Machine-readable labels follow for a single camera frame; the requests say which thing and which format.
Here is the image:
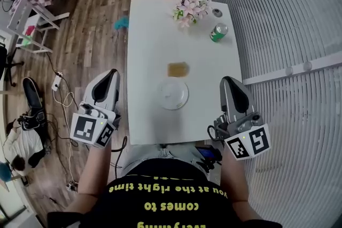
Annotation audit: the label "black padded backrest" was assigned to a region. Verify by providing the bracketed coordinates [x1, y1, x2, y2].
[20, 76, 50, 139]

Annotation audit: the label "person's black printed t-shirt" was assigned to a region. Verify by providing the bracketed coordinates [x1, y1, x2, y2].
[47, 159, 283, 228]

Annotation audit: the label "black office chair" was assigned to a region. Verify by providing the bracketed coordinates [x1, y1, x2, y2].
[0, 44, 25, 88]

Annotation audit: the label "person's left forearm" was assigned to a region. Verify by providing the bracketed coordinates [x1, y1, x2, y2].
[76, 141, 113, 198]

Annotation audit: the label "teal cloth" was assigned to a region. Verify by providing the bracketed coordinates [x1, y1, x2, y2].
[114, 15, 129, 30]

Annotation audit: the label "person's light grey jeans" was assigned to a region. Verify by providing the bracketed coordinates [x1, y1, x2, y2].
[120, 144, 212, 177]

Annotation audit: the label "tan sponge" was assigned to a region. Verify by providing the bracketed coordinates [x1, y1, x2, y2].
[167, 61, 190, 77]

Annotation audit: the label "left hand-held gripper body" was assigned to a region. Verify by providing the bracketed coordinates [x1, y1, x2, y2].
[69, 103, 122, 148]

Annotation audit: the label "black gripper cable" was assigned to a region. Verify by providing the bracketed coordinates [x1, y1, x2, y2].
[111, 136, 128, 169]
[207, 125, 222, 142]

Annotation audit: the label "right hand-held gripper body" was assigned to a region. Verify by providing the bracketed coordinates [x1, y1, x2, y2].
[207, 112, 271, 161]

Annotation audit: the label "black screen device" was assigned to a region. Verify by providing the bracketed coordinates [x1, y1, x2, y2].
[196, 145, 222, 171]

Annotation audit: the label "person's right forearm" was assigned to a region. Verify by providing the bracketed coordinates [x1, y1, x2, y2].
[220, 145, 251, 202]

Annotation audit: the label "white round plate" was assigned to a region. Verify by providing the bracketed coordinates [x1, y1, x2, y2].
[160, 80, 189, 111]

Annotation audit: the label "pink flower bouquet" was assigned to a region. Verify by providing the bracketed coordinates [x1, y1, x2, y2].
[170, 0, 213, 29]

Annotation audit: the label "white table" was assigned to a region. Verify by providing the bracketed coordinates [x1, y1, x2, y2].
[127, 0, 243, 145]

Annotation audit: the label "white power strip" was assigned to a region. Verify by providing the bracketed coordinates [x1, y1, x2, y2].
[51, 72, 64, 92]

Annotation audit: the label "white cable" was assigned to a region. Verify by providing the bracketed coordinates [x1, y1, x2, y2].
[53, 90, 76, 185]

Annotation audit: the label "green soda can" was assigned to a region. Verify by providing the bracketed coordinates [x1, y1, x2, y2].
[209, 22, 229, 43]

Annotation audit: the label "white wooden chair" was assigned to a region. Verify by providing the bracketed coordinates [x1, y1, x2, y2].
[7, 0, 70, 54]

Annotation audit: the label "black floor cable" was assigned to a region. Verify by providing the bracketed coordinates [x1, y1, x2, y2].
[45, 52, 81, 147]

